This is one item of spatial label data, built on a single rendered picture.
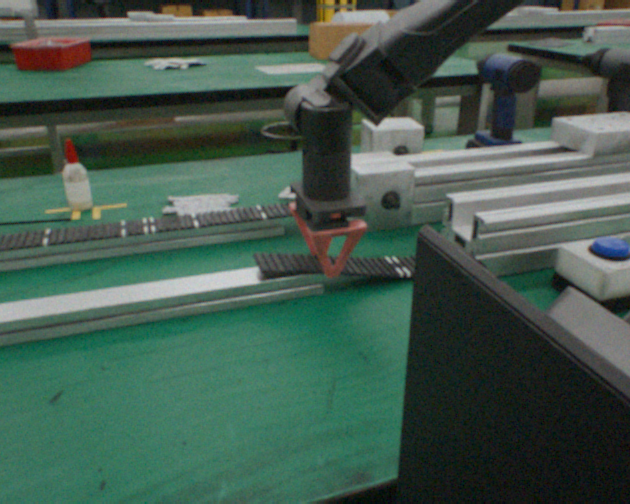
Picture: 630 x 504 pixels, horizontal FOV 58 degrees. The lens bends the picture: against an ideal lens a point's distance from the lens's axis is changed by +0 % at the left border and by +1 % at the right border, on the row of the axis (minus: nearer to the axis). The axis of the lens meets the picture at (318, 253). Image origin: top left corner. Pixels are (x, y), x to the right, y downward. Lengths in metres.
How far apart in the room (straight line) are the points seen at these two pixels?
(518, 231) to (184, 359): 0.44
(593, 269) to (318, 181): 0.33
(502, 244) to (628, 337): 0.55
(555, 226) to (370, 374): 0.35
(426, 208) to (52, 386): 0.58
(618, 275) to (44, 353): 0.63
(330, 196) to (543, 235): 0.30
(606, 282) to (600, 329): 0.49
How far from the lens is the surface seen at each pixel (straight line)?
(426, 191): 0.90
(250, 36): 4.02
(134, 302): 0.67
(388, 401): 0.55
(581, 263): 0.74
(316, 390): 0.56
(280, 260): 0.71
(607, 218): 0.86
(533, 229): 0.79
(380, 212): 0.88
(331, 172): 0.64
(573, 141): 1.09
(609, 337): 0.22
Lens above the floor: 1.14
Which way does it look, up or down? 26 degrees down
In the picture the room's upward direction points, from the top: straight up
